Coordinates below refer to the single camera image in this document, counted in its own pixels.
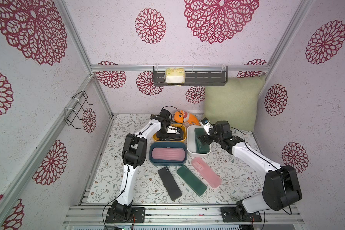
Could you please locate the green pencil case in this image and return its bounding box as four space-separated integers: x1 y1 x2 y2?
194 128 210 154
177 165 207 196

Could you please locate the black pencil case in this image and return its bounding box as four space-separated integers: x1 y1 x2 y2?
158 167 182 201
156 133 184 141

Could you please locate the pink pencil case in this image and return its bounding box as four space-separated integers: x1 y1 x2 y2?
151 148 186 161
192 157 222 189

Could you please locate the green pencil case front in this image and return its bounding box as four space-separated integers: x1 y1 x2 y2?
177 165 207 196

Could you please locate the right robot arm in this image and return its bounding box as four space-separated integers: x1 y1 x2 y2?
199 118 302 219

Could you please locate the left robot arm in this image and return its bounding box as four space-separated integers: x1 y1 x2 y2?
111 108 171 219

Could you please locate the white storage box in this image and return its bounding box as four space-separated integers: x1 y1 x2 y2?
186 125 212 157

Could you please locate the yellow storage box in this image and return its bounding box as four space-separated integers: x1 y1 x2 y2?
152 123 187 142

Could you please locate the teal storage box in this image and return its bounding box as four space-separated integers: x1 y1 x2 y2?
149 141 187 166

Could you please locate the orange fish plush toy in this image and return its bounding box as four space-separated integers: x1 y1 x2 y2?
173 110 200 126

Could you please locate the floral table mat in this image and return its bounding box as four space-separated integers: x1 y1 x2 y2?
85 114 265 205

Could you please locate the green cushion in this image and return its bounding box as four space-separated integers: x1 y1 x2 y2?
204 76 266 132

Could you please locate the yellow sponge in bag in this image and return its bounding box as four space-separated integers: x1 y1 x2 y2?
164 68 186 84

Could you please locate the grey wall shelf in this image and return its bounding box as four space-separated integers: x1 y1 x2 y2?
153 66 228 86

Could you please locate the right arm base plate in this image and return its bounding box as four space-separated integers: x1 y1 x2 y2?
220 206 262 223

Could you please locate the black wire wall rack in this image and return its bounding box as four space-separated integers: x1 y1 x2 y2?
64 90 94 129

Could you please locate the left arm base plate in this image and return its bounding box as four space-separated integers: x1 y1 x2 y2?
105 207 146 224

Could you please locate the aluminium front rail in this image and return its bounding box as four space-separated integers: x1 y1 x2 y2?
62 205 304 227

